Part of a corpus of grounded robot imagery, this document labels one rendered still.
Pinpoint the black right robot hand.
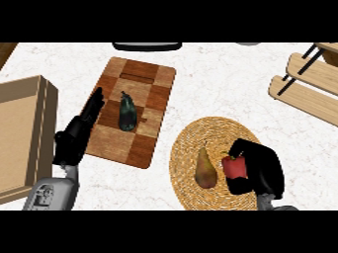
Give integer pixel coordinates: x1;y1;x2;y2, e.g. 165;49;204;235
224;137;285;201

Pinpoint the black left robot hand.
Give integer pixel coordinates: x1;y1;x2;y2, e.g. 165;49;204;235
51;86;106;167

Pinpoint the red bell pepper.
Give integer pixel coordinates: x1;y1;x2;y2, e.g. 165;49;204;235
220;151;250;180

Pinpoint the round woven straw placemat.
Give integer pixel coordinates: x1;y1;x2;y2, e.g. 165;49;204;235
168;116;264;211

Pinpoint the pale wooden tiered shelf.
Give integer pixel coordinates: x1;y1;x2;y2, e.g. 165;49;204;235
267;42;338;135

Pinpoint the brown-green pear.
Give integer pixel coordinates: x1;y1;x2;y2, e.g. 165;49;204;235
193;141;218;190

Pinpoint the open pale wooden drawer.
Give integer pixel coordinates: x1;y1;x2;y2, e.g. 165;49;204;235
0;74;59;211

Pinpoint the checkered wooden cutting board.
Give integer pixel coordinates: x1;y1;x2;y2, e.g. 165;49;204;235
81;56;177;170

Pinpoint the dark appliance with pale top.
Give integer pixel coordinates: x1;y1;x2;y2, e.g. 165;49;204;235
111;42;183;52

